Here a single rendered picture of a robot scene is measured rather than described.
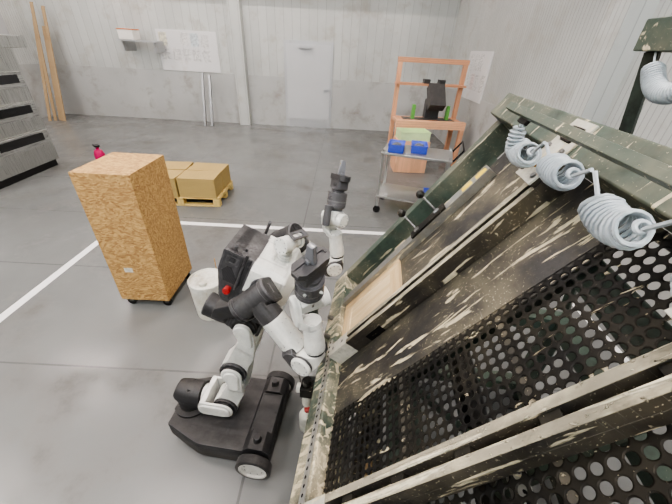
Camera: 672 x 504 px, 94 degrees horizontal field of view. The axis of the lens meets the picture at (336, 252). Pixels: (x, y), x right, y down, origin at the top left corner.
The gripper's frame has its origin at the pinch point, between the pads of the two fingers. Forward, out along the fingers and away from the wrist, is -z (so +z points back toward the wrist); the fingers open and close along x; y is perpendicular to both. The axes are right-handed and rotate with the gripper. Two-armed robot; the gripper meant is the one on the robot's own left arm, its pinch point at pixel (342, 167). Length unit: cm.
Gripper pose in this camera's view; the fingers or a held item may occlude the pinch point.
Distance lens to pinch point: 144.6
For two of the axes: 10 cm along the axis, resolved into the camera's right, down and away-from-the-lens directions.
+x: 4.5, 3.5, -8.2
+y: -8.8, 0.1, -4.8
